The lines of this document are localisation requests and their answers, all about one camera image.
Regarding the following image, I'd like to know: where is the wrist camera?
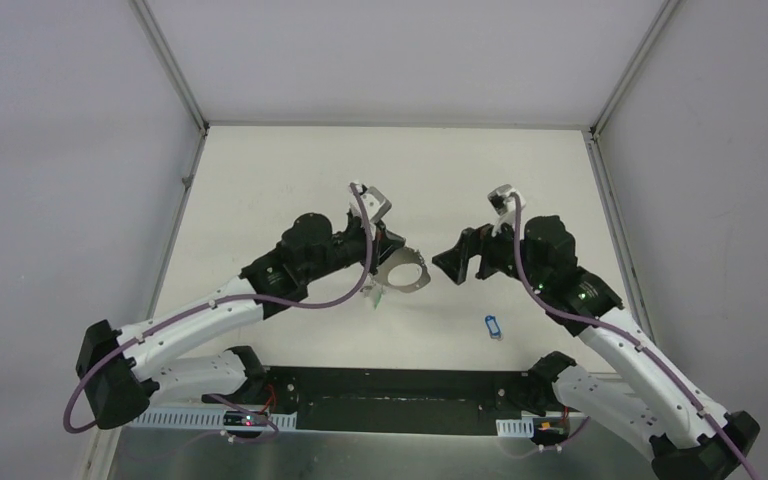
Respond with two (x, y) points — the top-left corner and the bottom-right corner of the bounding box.
(487, 184), (525, 237)
(348, 182), (392, 234)

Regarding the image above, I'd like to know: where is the right circuit board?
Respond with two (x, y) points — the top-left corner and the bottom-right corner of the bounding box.
(532, 418), (570, 447)

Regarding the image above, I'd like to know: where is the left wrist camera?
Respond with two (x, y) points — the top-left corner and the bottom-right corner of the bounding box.
(348, 182), (392, 234)

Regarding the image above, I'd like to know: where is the blue key tag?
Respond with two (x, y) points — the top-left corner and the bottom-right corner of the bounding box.
(484, 315), (503, 340)

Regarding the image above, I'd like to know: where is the circuit board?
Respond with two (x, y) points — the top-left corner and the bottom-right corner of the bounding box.
(532, 418), (570, 447)
(223, 410), (269, 428)

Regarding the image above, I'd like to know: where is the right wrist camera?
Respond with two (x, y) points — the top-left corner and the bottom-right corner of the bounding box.
(487, 184), (525, 237)

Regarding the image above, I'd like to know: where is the metal crescent keyring plate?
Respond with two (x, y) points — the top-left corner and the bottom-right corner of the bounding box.
(372, 247), (431, 294)

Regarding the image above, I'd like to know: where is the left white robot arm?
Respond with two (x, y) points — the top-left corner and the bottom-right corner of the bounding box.
(67, 213), (406, 429)

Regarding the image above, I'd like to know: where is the right white cable duct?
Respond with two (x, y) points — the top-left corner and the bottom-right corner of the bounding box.
(495, 417), (535, 439)

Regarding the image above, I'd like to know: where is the left circuit board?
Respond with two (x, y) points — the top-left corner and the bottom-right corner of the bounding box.
(223, 410), (269, 428)

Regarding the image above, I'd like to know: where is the white cable duct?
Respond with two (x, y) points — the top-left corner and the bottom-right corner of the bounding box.
(495, 417), (535, 439)
(127, 407), (271, 432)

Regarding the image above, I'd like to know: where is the left white cable duct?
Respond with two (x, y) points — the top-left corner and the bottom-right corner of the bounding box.
(127, 407), (271, 432)

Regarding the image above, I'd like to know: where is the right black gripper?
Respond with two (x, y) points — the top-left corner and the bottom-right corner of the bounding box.
(431, 211), (548, 291)

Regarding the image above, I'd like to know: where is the aluminium frame rail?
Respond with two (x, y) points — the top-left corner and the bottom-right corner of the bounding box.
(100, 368), (698, 420)

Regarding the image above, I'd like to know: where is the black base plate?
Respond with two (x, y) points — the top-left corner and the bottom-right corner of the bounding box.
(201, 343), (592, 437)

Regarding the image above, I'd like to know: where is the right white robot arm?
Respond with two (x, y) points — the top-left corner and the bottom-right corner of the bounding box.
(432, 215), (760, 479)

